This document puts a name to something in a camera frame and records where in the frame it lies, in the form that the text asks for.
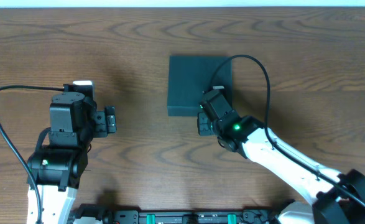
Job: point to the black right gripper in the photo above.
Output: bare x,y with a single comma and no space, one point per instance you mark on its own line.
204,129

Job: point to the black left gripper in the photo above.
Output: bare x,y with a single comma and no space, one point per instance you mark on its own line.
109,121

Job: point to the dark green gift box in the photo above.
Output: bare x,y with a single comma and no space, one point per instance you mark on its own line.
190,76

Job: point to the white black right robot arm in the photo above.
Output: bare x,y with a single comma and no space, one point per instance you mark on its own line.
331,196

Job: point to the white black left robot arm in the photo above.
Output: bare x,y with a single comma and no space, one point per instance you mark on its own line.
57,168

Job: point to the black aluminium mounting rail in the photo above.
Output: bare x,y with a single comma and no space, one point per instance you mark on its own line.
88,213

